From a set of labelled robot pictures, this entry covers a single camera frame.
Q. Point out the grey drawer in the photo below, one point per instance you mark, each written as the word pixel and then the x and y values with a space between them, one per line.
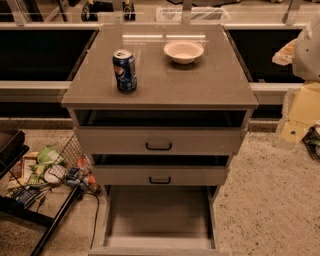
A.
pixel 176 132
pixel 177 170
pixel 157 221

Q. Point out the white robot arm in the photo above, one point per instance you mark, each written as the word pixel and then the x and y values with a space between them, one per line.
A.
pixel 303 53

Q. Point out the grey drawer cabinet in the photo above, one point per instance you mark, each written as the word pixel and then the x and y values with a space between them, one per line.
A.
pixel 213 81

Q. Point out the blue Pepsi can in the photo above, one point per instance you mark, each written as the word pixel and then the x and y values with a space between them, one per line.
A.
pixel 124 70

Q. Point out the white paper bowl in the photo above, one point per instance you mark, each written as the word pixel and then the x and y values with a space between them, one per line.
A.
pixel 183 51

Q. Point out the green snack bag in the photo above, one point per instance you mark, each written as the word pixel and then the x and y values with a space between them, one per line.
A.
pixel 49 156

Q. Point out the white mesh tray background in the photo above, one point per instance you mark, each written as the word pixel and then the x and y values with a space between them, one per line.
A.
pixel 174 14

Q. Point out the blue snack packet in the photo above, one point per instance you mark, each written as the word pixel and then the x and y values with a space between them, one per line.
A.
pixel 26 197

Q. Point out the black wire basket left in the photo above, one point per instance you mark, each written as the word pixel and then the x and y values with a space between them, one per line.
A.
pixel 73 168

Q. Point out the black wire basket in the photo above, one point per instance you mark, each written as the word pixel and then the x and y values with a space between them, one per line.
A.
pixel 312 143
pixel 73 168

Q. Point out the black wire basket right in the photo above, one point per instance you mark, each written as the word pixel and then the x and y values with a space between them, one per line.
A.
pixel 312 143

